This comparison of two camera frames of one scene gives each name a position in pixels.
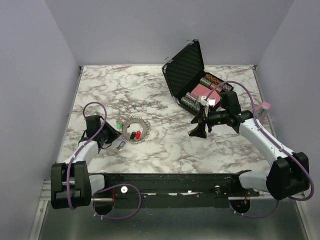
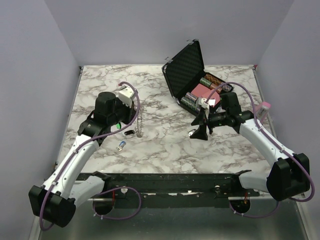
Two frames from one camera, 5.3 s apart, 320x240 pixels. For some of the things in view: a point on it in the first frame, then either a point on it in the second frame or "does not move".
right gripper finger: (199, 131) does not move
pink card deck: (203, 90) does not move
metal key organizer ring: (144, 133) to (140, 126)
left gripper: (114, 134) to (131, 111)
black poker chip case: (187, 79) does not move
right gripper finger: (198, 118) does not move
